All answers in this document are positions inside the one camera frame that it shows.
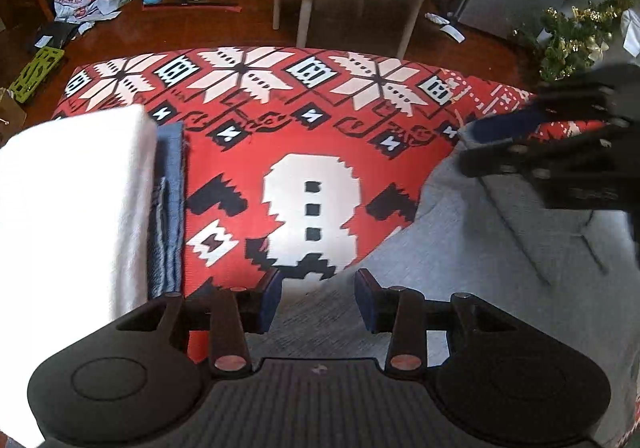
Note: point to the small Christmas tree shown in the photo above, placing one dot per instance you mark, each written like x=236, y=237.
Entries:
x=565, y=42

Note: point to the folded blue jeans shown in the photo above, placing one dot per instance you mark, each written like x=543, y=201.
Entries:
x=170, y=208

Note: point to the black flat case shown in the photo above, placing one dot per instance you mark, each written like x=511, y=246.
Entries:
x=59, y=35

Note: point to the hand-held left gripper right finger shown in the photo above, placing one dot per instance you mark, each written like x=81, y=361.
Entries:
x=365, y=300

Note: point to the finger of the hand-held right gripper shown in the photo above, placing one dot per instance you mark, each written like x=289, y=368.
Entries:
x=510, y=125
x=525, y=155

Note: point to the grey knit shirt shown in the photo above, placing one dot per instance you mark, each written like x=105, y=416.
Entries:
x=500, y=288

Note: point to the folded cream sweater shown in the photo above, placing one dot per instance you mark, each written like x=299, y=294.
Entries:
x=75, y=208

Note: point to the paper scrap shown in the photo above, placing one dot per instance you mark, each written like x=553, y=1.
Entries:
x=452, y=31

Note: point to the white hanging bag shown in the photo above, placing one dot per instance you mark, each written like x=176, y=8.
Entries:
x=631, y=30

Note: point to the red patterned blanket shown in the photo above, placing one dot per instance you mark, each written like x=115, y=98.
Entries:
x=300, y=127

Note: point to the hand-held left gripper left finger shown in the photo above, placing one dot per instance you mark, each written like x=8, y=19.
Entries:
x=267, y=303

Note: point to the green plastic rack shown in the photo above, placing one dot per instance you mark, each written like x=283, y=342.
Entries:
x=36, y=75

